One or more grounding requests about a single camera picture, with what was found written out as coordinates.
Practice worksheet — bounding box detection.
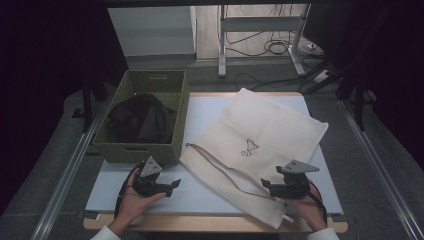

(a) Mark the dark garment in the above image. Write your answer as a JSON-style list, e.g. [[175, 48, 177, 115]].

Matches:
[[105, 93, 178, 145]]

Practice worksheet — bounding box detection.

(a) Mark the white power strip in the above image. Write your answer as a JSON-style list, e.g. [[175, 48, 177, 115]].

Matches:
[[312, 69, 332, 84]]

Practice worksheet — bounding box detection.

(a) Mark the metal floor rail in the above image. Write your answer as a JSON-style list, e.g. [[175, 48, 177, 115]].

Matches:
[[337, 99, 424, 240], [30, 99, 107, 240]]

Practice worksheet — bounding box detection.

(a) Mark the black stand leg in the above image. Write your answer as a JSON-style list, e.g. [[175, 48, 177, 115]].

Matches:
[[353, 66, 367, 132], [71, 66, 96, 133]]

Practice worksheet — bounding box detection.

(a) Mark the long black floor cable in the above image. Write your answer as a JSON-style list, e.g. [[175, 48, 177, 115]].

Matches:
[[234, 59, 323, 93]]

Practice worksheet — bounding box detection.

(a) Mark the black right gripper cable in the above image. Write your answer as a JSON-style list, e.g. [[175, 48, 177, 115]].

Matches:
[[308, 181, 328, 225]]

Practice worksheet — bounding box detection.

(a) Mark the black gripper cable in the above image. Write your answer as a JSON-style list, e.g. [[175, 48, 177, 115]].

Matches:
[[114, 164, 142, 218], [308, 181, 328, 225]]

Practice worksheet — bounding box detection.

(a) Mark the white cabinet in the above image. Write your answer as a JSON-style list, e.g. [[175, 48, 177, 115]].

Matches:
[[107, 5, 198, 58]]

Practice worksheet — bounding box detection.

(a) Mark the white metal desk frame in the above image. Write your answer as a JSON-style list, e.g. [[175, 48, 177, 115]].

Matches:
[[217, 3, 313, 78]]

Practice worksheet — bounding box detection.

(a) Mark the cream mesh laundry bag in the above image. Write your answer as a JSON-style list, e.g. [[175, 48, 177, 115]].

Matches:
[[179, 87, 330, 230]]

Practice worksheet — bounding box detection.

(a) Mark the green woven basket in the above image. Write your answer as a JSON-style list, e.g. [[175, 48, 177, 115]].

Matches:
[[92, 69, 190, 165]]

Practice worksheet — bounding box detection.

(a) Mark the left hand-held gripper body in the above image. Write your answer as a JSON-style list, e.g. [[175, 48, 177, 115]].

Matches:
[[132, 156, 173, 198]]

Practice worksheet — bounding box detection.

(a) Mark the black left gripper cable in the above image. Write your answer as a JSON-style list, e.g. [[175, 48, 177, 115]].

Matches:
[[114, 164, 142, 218]]

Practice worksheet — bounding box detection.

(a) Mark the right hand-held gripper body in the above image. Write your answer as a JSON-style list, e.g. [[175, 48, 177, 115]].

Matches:
[[275, 159, 321, 200]]

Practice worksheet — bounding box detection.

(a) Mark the person's right hand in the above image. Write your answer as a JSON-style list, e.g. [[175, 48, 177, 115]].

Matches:
[[285, 185, 328, 232]]

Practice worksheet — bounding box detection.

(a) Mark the looped black floor cable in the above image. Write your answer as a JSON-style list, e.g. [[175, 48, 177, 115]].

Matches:
[[225, 30, 292, 58]]

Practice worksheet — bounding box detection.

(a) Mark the person's left hand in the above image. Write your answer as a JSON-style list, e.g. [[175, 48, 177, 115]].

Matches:
[[109, 168, 167, 236]]

